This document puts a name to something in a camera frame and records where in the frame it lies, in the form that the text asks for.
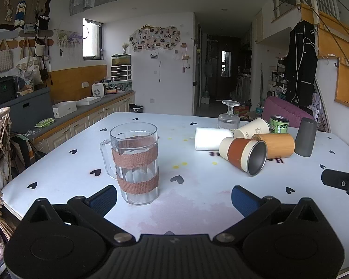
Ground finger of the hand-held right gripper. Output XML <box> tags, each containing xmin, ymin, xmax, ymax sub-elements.
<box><xmin>321</xmin><ymin>169</ymin><xmax>349</xmax><ymax>206</ymax></box>

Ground white wall hook rack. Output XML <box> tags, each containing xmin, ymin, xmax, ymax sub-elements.
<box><xmin>55</xmin><ymin>29</ymin><xmax>82</xmax><ymax>48</ymax></box>

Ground grey storage box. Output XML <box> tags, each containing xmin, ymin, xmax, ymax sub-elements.
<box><xmin>0</xmin><ymin>87</ymin><xmax>53</xmax><ymax>134</ymax></box>

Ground red snack box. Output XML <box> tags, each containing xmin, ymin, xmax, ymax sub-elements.
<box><xmin>234</xmin><ymin>105</ymin><xmax>251</xmax><ymax>120</ymax></box>

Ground ribbed glass goblet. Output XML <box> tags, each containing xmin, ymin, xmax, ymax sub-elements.
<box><xmin>218</xmin><ymin>100</ymin><xmax>241</xmax><ymax>131</ymax></box>

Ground cream printed cup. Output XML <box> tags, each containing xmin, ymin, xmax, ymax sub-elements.
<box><xmin>234</xmin><ymin>118</ymin><xmax>271</xmax><ymax>140</ymax></box>

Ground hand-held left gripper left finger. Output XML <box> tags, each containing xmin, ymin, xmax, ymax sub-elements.
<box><xmin>23</xmin><ymin>185</ymin><xmax>136</xmax><ymax>246</ymax></box>

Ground printed canvas tote bag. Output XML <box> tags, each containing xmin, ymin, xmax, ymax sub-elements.
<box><xmin>16</xmin><ymin>39</ymin><xmax>44</xmax><ymax>85</ymax></box>

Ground glass pitcher with brown bands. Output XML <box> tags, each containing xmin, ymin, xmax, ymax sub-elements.
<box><xmin>100</xmin><ymin>122</ymin><xmax>160</xmax><ymax>206</ymax></box>

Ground small fish tank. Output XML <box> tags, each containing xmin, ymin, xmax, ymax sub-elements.
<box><xmin>112</xmin><ymin>54</ymin><xmax>132</xmax><ymax>66</ymax></box>

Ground wooden staircase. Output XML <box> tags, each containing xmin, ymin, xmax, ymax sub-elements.
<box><xmin>301</xmin><ymin>3</ymin><xmax>349</xmax><ymax>114</ymax></box>

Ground brown sleeved cup metal inside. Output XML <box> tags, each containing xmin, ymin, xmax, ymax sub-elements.
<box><xmin>219</xmin><ymin>137</ymin><xmax>268</xmax><ymax>177</ymax></box>

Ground white cardboard box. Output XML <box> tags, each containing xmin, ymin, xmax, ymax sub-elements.
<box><xmin>52</xmin><ymin>101</ymin><xmax>77</xmax><ymax>118</ymax></box>

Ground dark grey tumbler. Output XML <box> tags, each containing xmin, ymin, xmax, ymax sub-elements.
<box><xmin>295</xmin><ymin>117</ymin><xmax>318</xmax><ymax>157</ymax></box>

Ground black carry case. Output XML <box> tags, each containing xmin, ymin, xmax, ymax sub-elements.
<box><xmin>0</xmin><ymin>76</ymin><xmax>16</xmax><ymax>108</ymax></box>

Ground black jacket with white trim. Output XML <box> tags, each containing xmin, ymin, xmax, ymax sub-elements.
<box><xmin>284</xmin><ymin>20</ymin><xmax>319</xmax><ymax>108</ymax></box>

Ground green tin can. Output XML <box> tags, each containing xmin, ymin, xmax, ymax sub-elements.
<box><xmin>269</xmin><ymin>115</ymin><xmax>290</xmax><ymax>135</ymax></box>

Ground green wipes pack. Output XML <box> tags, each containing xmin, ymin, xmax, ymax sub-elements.
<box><xmin>35</xmin><ymin>118</ymin><xmax>56</xmax><ymax>128</ymax></box>

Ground purple chair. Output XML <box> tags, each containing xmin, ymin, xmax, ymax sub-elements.
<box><xmin>262</xmin><ymin>96</ymin><xmax>316</xmax><ymax>128</ymax></box>

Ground cloud-shaped photo board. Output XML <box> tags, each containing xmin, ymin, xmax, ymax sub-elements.
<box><xmin>129</xmin><ymin>26</ymin><xmax>181</xmax><ymax>53</ymax></box>

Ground white round-grille appliance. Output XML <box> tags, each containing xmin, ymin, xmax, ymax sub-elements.
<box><xmin>91</xmin><ymin>83</ymin><xmax>106</xmax><ymax>97</ymax></box>

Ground bamboo cup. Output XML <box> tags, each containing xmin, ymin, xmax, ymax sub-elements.
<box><xmin>251</xmin><ymin>133</ymin><xmax>295</xmax><ymax>159</ymax></box>

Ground white knitted tote bag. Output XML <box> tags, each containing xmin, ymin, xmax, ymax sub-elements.
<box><xmin>0</xmin><ymin>39</ymin><xmax>13</xmax><ymax>74</ymax></box>

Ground white cup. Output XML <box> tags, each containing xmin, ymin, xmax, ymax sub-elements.
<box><xmin>195</xmin><ymin>127</ymin><xmax>235</xmax><ymax>151</ymax></box>

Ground flat white tray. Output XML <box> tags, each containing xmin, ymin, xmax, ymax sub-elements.
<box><xmin>76</xmin><ymin>96</ymin><xmax>101</xmax><ymax>106</ymax></box>

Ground window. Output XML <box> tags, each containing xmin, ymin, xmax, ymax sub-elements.
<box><xmin>83</xmin><ymin>18</ymin><xmax>102</xmax><ymax>61</ymax></box>

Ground white heart-print tablecloth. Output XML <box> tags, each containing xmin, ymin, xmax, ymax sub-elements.
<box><xmin>1</xmin><ymin>112</ymin><xmax>349</xmax><ymax>239</ymax></box>

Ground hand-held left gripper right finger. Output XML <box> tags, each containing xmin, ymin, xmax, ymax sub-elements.
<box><xmin>214</xmin><ymin>185</ymin><xmax>328</xmax><ymax>246</ymax></box>

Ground black drawer organizer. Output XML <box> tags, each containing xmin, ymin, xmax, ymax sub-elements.
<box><xmin>111</xmin><ymin>65</ymin><xmax>133</xmax><ymax>82</ymax></box>

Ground brown wall board with dolls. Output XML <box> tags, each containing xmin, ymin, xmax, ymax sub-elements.
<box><xmin>0</xmin><ymin>0</ymin><xmax>52</xmax><ymax>34</ymax></box>

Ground cream cabinet with grey counter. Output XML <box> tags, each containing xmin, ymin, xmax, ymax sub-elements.
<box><xmin>29</xmin><ymin>90</ymin><xmax>136</xmax><ymax>153</ymax></box>

